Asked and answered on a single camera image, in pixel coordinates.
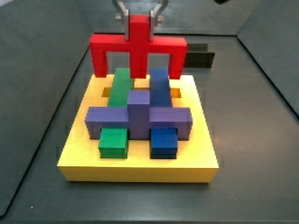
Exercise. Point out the purple cross-shaped block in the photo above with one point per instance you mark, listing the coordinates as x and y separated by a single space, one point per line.
139 117

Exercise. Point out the green rectangular bar block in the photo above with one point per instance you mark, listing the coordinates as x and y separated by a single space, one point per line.
114 138

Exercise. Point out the yellow wooden base board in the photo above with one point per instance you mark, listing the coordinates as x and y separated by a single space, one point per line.
194 166

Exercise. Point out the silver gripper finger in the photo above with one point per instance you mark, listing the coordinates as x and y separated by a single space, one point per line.
155 16
123 15

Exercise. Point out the blue rectangular bar block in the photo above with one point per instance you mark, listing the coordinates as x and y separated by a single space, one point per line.
163 135

